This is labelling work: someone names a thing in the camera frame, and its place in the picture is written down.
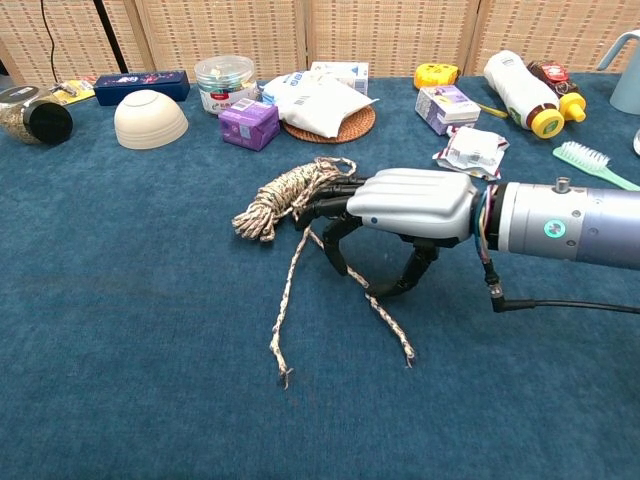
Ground thin black hanging cable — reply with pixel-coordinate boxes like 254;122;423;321
39;0;62;84

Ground white purple drink carton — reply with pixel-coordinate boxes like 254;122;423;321
414;84;482;137

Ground white bottle yellow cap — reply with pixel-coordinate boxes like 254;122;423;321
482;49;566;140

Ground light blue handled cup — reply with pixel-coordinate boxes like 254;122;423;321
596;29;640;116

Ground yellow tape measure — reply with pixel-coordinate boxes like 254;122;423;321
413;62;510;120

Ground yellow razor blister pack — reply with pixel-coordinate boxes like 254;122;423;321
49;75;99;106

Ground black stand pole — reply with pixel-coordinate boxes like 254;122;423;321
93;0;130;74

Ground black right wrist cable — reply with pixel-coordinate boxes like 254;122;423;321
482;257;640;316

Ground brown squeeze bottle yellow cap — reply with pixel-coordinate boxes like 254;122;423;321
526;60;588;124

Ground white plastic pouch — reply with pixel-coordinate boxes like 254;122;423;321
260;70;380;139

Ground white crinkled snack packet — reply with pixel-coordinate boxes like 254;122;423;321
432;125;511;182

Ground small purple carton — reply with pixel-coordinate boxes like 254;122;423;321
217;98;281;153

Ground beige braided rope bundle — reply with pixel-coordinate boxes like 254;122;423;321
231;155;417;391

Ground clear round clip tub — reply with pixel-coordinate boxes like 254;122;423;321
194;55;259;116

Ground glass jar black lid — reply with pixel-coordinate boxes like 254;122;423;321
0;85;75;147

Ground mint green brush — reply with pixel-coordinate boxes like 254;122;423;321
552;140;640;193

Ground cream upturned bowl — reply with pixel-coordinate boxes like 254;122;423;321
113;89;190;151

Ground blue carpet table mat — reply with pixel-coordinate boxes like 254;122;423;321
0;73;640;480

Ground dark blue long box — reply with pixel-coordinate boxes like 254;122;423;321
93;69;192;107

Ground white and blue box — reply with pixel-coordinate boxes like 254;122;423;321
310;61;371;97

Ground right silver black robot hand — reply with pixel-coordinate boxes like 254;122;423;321
294;168;481;299

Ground brown woven round coaster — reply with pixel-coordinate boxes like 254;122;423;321
282;105;377;145

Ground woven bamboo folding screen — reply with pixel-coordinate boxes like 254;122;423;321
0;0;640;86

